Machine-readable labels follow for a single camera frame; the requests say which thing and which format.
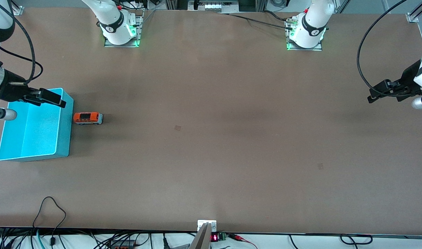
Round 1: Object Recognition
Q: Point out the short black table cable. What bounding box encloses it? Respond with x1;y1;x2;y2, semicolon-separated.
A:
263;10;291;22

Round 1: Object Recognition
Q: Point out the black coiled cable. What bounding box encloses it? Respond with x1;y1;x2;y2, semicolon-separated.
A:
340;234;373;245

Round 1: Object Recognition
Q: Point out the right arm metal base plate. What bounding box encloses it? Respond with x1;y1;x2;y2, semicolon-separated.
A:
104;10;144;48

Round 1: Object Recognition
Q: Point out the white power strip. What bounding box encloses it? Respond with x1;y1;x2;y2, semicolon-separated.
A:
204;2;239;11

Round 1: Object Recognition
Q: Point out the white table edge bracket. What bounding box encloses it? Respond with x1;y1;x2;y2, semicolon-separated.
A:
197;220;217;233

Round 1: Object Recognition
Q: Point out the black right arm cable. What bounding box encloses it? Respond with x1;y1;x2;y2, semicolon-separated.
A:
0;10;44;85

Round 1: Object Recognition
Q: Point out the black adapter with orange buttons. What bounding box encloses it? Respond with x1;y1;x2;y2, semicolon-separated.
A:
109;239;142;249

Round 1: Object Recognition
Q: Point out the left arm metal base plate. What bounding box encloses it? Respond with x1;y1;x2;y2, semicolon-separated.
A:
285;17;323;51

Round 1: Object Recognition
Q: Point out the red clip lead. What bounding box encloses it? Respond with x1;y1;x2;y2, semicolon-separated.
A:
228;233;258;249

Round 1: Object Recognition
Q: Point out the grey metal bar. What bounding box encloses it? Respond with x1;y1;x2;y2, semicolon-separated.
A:
189;223;211;249

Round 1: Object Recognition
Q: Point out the blue plastic box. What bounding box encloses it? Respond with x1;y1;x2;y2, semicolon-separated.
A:
0;87;74;162

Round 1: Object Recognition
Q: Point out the black looped cable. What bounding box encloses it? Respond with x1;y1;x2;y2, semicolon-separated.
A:
32;196;67;247

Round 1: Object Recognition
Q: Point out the long black table cable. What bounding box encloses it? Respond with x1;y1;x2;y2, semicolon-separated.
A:
219;12;294;30

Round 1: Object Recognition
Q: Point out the aluminium frame profile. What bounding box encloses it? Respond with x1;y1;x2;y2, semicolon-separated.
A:
10;0;25;16
406;0;422;24

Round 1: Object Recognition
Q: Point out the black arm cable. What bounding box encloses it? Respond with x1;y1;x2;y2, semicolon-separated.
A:
357;0;408;97
0;10;44;85

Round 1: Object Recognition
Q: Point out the orange toy bus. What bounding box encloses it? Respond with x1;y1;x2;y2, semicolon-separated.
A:
73;112;103;125

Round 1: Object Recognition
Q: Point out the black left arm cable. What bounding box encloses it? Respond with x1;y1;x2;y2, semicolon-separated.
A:
357;0;408;97

